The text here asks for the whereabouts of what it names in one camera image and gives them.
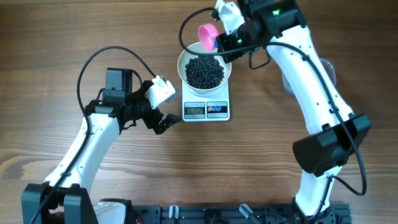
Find white bowl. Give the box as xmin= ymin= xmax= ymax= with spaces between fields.
xmin=177 ymin=50 xmax=232 ymax=95

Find left camera cable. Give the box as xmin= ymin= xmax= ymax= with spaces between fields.
xmin=27 ymin=45 xmax=158 ymax=224

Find right camera cable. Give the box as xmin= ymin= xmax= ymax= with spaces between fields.
xmin=178 ymin=7 xmax=368 ymax=224

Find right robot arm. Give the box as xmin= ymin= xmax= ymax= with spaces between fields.
xmin=211 ymin=1 xmax=370 ymax=221

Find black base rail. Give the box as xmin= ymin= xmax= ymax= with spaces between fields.
xmin=124 ymin=203 xmax=352 ymax=224

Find white digital kitchen scale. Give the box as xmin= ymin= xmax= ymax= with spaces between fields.
xmin=182 ymin=82 xmax=230 ymax=122

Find clear plastic container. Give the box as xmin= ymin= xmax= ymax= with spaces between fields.
xmin=282 ymin=58 xmax=336 ymax=96

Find pink scoop blue handle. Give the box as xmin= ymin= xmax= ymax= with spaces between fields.
xmin=198 ymin=23 xmax=220 ymax=52

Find camera cable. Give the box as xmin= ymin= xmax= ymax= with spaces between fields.
xmin=27 ymin=45 xmax=158 ymax=224
xmin=178 ymin=7 xmax=368 ymax=224

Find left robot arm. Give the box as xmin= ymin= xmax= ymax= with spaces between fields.
xmin=22 ymin=68 xmax=181 ymax=223

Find black beans in bowl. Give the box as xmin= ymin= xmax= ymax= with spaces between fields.
xmin=185 ymin=56 xmax=224 ymax=90

